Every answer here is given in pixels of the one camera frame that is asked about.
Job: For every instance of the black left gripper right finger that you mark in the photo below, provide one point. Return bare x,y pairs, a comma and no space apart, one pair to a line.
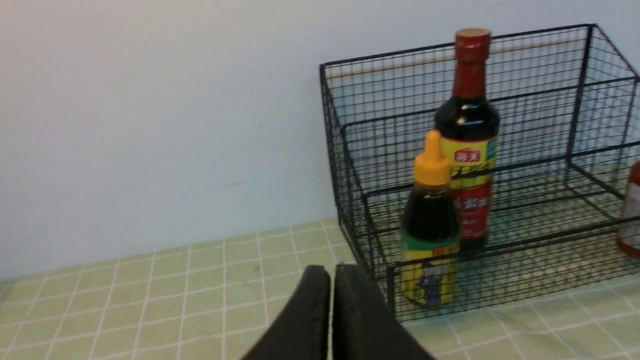
363,327

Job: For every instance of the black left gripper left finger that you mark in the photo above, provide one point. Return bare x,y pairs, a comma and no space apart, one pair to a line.
301,330

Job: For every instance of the small dark vinegar bottle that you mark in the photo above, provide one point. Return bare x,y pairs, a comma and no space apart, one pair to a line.
429,230

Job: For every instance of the tall soy sauce bottle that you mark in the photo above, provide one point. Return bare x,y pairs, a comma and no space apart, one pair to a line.
469,125

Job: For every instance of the small red chili sauce bottle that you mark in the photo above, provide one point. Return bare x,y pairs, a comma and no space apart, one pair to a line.
628,234

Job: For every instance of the green checkered tablecloth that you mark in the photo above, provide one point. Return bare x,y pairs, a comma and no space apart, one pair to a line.
574,299

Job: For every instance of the black wire mesh shelf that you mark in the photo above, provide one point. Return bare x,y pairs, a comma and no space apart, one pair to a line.
569,134

